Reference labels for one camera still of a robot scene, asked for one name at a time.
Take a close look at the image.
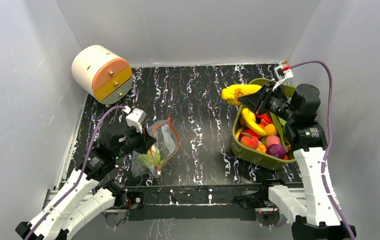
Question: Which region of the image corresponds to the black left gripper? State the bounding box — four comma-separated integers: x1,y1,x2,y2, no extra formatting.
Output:
114,123,157,160

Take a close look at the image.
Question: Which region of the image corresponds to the green toy cabbage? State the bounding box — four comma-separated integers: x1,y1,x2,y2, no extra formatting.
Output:
138,146,161,169

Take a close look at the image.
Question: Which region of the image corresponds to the clear zip bag orange zipper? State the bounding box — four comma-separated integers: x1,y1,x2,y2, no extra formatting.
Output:
131,118,180,178

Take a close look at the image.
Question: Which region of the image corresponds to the yellow toy banana bunch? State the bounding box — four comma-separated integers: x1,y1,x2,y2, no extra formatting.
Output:
221,84,261,106

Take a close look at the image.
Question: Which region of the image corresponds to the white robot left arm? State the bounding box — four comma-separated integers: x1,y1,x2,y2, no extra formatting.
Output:
15,126,157,240

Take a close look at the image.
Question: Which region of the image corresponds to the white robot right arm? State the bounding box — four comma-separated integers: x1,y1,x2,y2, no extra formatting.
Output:
237,82,357,240

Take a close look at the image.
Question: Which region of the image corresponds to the small yellow toy banana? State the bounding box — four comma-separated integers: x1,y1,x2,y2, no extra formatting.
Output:
240,107,267,136

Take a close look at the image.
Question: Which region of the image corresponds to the long green toy leaf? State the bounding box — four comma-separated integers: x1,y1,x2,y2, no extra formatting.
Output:
269,112,286,146

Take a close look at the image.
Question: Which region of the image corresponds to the orange toy fruit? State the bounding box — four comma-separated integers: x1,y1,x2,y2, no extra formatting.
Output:
264,123,279,136

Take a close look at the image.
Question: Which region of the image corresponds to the pink toy peach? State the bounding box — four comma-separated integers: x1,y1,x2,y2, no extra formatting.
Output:
240,132,259,150

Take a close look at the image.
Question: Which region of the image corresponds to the dark purple toy onion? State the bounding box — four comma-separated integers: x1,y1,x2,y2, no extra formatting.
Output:
266,143,287,160

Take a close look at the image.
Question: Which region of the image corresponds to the olive green plastic bin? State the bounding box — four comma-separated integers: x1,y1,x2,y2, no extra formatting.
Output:
231,77,306,171

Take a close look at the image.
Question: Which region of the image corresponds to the round white mini drawer cabinet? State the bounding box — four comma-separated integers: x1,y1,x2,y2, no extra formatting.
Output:
71,45,134,105

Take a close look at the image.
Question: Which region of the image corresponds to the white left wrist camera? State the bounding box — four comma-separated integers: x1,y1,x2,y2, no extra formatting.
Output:
126,108,147,134

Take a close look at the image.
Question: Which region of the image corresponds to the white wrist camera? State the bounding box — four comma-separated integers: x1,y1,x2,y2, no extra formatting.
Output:
126,108,147,134
273,63,294,91

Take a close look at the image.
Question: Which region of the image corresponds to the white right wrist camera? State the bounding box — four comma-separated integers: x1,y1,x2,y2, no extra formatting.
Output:
273,63,294,91

